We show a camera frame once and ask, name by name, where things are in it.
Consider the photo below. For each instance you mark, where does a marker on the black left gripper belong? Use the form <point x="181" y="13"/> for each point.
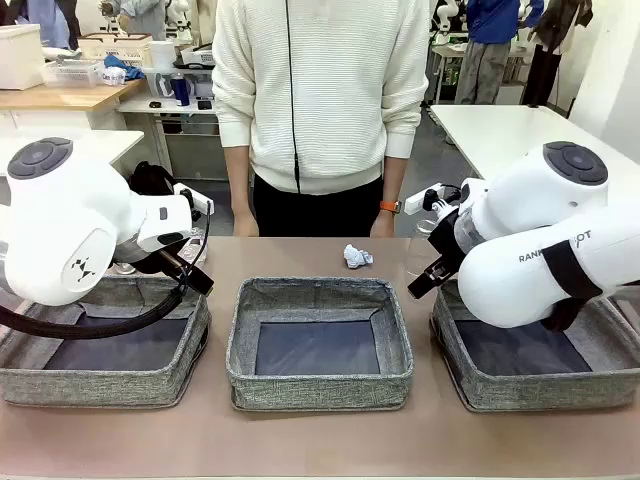
<point x="155" y="260"/>

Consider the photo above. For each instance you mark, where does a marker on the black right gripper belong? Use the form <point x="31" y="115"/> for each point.
<point x="447" y="235"/>

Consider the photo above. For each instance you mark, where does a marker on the white paper ball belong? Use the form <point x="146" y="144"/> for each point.
<point x="357" y="256"/>

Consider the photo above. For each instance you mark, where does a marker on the person's left forearm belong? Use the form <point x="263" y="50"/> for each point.
<point x="393" y="180"/>

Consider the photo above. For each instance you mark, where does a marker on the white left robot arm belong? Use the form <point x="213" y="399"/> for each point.
<point x="60" y="225"/>

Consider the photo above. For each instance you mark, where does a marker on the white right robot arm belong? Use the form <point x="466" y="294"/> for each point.
<point x="525" y="200"/>

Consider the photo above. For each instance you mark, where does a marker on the person's right forearm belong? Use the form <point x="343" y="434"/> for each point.
<point x="237" y="180"/>

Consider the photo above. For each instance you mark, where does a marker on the person's left hand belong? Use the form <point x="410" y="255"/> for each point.
<point x="384" y="226"/>

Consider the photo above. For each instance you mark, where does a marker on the person's right hand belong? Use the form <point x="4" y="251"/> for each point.
<point x="246" y="225"/>

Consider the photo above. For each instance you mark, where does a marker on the orange wristwatch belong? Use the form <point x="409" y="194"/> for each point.
<point x="390" y="206"/>

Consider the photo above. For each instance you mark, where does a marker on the black backpack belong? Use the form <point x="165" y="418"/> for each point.
<point x="150" y="180"/>

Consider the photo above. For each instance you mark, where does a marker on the grey fabric basket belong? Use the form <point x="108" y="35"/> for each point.
<point x="550" y="395"/>
<point x="315" y="390"/>
<point x="100" y="385"/>

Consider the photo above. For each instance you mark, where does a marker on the white shelf desk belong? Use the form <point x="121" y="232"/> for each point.
<point x="175" y="140"/>

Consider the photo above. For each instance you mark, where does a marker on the blue bottle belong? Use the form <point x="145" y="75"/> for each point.
<point x="180" y="90"/>

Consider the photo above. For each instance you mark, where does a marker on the person in white sweater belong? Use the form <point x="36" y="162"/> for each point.
<point x="325" y="100"/>

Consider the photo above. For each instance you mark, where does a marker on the blue cloth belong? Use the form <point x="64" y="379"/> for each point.
<point x="127" y="70"/>

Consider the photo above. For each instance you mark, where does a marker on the wooden top counter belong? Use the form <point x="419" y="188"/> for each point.
<point x="50" y="100"/>

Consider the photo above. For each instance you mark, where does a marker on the bystander in black clothes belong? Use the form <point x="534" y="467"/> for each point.
<point x="545" y="70"/>

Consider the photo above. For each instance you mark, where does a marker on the cream plastic crate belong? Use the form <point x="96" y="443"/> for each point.
<point x="115" y="50"/>

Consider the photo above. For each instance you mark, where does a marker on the bystander in blue jacket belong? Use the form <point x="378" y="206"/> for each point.
<point x="490" y="30"/>

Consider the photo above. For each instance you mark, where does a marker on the white storage box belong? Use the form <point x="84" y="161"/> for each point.
<point x="17" y="57"/>

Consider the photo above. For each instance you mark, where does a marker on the bystander in light blue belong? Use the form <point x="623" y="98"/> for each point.
<point x="50" y="25"/>

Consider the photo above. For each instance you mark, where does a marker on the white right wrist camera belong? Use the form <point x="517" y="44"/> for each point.
<point x="420" y="201"/>

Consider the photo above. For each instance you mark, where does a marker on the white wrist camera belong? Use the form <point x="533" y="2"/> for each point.
<point x="197" y="200"/>
<point x="420" y="201"/>

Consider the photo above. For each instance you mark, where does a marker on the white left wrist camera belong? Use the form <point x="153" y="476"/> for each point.
<point x="197" y="200"/>

